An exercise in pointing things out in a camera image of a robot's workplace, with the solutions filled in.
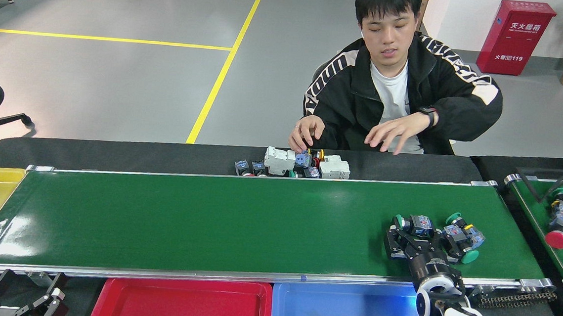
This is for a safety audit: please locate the grey chair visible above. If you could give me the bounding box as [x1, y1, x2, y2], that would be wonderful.
[312, 59, 333, 83]

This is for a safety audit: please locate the person's left hand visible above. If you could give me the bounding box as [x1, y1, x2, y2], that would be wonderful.
[364, 108, 431, 158]

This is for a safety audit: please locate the red fire extinguisher box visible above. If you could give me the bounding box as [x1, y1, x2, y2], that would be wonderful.
[476, 0, 558, 78]

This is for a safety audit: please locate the person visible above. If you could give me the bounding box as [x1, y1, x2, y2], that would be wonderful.
[287, 0, 511, 167]

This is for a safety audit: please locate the conveyor drive chain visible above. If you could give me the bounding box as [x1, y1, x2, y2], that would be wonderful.
[469, 284, 558, 314]

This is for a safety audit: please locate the green conveyor belt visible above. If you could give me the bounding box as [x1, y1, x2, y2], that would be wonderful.
[496, 169, 563, 292]
[0, 147, 563, 316]

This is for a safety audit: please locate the red plastic tray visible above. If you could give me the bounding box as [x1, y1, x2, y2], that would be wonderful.
[88, 270, 274, 316]

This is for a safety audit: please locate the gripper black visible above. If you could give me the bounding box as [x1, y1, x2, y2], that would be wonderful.
[381, 220, 471, 290]

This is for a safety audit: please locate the person's right hand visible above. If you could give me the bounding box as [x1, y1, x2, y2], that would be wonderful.
[287, 113, 326, 155]

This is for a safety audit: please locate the black wrist watch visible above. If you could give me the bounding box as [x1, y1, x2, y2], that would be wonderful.
[417, 106, 438, 129]

